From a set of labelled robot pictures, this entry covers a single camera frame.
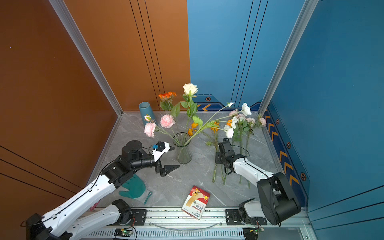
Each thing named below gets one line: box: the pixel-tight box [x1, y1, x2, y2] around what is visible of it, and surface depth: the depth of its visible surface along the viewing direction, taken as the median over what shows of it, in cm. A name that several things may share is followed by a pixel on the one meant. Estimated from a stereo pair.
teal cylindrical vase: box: [138, 101, 156, 126], surface depth 99 cm
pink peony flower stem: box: [143, 114, 181, 142], surface depth 72 cm
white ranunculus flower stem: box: [189, 102, 252, 145], surface depth 65 cm
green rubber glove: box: [119, 174, 146, 199], surface depth 83 cm
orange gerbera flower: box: [158, 91, 181, 136], surface depth 78 cm
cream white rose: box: [180, 83, 199, 136], surface depth 77 cm
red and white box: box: [181, 185, 211, 221], surface depth 76 cm
